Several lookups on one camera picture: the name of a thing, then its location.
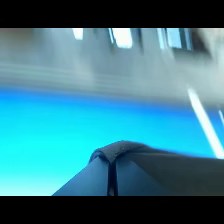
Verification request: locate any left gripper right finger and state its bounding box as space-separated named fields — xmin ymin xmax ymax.
xmin=114 ymin=157 xmax=171 ymax=197

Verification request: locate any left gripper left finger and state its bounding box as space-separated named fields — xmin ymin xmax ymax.
xmin=51 ymin=155 xmax=111 ymax=197

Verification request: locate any brown garment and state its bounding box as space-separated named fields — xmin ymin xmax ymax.
xmin=88 ymin=140 xmax=224 ymax=197

